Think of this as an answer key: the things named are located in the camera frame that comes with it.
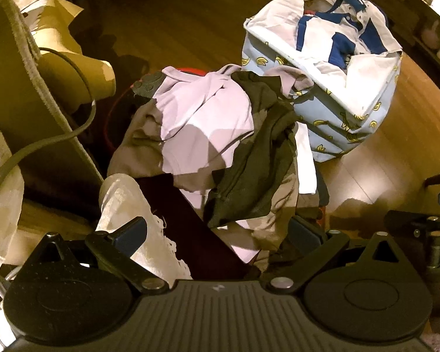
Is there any banana print fabric bin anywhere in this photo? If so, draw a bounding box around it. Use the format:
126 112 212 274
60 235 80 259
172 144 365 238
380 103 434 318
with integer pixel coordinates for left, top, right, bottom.
242 0 405 163

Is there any blue and white polo shirt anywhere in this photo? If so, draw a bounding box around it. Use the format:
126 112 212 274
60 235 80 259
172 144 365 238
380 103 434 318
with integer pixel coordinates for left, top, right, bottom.
295 0 404 71

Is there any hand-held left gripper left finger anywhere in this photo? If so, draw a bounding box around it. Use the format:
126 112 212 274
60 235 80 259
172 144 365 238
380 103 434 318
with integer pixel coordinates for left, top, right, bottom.
40 217 169 295

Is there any grey cable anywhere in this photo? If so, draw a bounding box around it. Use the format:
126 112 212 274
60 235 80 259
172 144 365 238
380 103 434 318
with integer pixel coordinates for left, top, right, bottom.
0 47 98 338

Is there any black studded rubber sole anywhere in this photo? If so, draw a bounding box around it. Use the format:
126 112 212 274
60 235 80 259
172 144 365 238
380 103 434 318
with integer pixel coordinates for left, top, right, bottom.
131 72 168 98

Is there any white sneaker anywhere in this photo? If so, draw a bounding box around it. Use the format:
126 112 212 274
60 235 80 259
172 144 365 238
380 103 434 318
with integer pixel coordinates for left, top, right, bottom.
94 173 194 281

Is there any red laundry basket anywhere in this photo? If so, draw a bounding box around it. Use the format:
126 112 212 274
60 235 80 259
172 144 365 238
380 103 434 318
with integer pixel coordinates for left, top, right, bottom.
106 66 327 229

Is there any wooden TV cabinet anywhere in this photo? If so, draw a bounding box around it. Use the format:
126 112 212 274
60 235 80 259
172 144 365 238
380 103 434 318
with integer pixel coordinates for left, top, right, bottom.
348 0 440 86

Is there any lavender shirt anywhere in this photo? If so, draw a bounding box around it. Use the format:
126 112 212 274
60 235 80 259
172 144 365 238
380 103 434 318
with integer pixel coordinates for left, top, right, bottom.
109 64 316 262

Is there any olive green garment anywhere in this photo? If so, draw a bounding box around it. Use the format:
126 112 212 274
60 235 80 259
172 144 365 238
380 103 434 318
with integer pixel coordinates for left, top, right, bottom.
204 70 302 229

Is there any brown cardboard box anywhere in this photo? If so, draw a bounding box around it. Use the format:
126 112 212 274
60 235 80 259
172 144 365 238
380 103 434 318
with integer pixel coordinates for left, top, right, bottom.
21 0 117 115

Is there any maroon cloth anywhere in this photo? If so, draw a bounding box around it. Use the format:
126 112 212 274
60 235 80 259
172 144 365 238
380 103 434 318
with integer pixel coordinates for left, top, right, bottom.
137 173 262 280

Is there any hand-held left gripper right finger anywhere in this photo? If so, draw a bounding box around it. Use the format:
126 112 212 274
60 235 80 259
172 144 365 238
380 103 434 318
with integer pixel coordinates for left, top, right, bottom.
268 216 402 295

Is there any white cloth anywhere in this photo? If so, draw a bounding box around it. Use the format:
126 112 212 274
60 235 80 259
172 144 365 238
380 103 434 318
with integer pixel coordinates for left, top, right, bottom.
294 120 318 196

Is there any patterned cream tablecloth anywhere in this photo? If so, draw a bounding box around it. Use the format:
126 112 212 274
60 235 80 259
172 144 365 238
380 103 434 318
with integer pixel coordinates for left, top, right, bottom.
0 0 109 265

